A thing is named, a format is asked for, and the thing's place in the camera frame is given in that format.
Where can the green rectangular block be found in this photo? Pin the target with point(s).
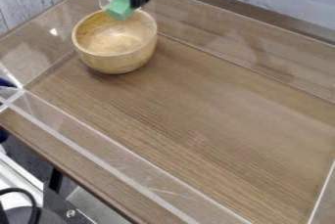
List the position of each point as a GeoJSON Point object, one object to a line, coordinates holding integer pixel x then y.
{"type": "Point", "coordinates": [119, 9]}

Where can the light wooden bowl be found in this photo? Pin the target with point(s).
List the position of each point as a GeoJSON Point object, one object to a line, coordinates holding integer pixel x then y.
{"type": "Point", "coordinates": [115, 46]}

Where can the clear acrylic tray walls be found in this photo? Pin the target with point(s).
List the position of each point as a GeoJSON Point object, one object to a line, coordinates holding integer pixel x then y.
{"type": "Point", "coordinates": [214, 136]}

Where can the black table leg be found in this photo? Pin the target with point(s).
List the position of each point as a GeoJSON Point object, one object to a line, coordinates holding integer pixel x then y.
{"type": "Point", "coordinates": [54, 180]}

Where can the grey metal base plate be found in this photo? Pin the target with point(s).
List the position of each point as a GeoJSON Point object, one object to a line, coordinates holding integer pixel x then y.
{"type": "Point", "coordinates": [57, 211]}

